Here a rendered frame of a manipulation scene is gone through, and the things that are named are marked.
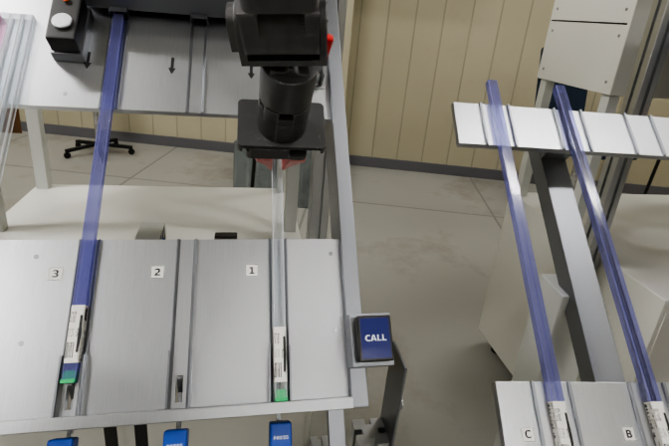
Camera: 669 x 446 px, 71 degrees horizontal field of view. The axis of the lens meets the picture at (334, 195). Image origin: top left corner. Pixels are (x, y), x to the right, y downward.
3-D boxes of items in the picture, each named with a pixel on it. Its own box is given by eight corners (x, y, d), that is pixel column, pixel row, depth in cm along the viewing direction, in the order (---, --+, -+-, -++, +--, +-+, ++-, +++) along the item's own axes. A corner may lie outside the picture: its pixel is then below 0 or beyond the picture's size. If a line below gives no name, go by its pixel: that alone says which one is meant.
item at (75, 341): (78, 382, 50) (74, 382, 49) (64, 383, 50) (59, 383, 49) (126, 9, 69) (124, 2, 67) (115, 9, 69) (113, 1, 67)
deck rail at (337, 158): (356, 404, 59) (369, 406, 54) (340, 406, 59) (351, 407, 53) (326, -25, 85) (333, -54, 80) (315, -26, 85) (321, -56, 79)
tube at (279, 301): (286, 400, 53) (287, 400, 52) (274, 401, 53) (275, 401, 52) (279, 39, 72) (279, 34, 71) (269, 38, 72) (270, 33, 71)
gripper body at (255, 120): (238, 108, 57) (237, 66, 51) (321, 111, 59) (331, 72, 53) (237, 153, 55) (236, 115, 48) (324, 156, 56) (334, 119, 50)
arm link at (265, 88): (260, 75, 44) (321, 80, 44) (262, 20, 47) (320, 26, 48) (257, 118, 50) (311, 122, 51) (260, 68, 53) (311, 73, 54)
